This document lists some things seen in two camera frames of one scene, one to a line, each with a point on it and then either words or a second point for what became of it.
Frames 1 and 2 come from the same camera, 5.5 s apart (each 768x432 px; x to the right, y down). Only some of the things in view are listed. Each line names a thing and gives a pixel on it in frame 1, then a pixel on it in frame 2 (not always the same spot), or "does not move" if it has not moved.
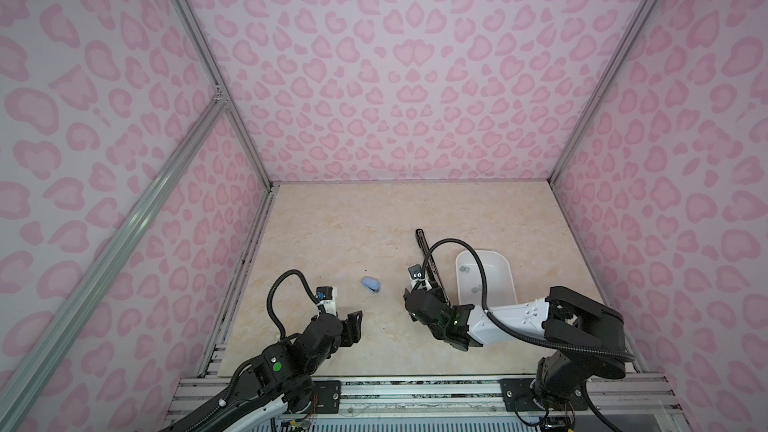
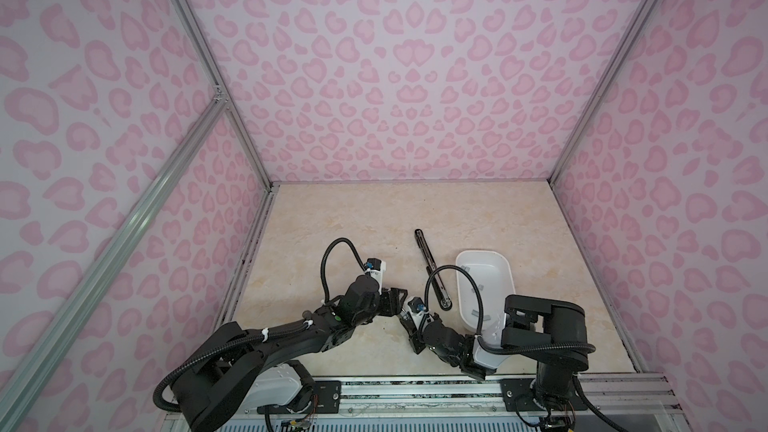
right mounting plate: x=518 y=390 does not move
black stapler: x=433 y=270 does not move
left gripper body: x=345 y=339 -> x=389 y=304
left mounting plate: x=327 y=396 does not move
